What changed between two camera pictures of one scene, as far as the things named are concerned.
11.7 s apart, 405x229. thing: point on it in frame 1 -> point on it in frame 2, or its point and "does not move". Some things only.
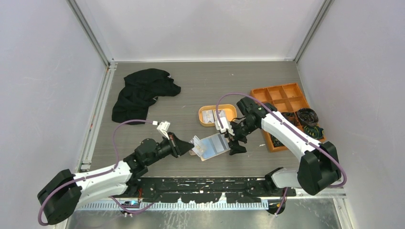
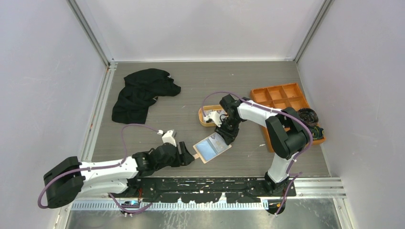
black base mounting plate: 202,189 does not move
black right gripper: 235,148 -> 228,136
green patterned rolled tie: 315,132 does not move
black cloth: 142,89 does not move
